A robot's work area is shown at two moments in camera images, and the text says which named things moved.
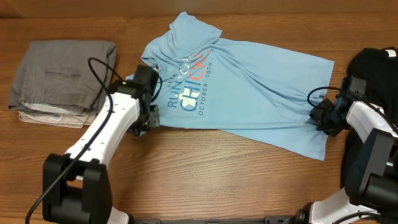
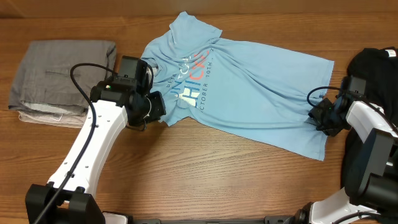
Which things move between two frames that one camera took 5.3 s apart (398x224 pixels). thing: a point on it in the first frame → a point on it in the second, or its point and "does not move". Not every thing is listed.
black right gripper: [314, 116] does not move
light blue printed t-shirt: [206, 81] does not move
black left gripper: [154, 122] → [159, 107]
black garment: [379, 66] does not move
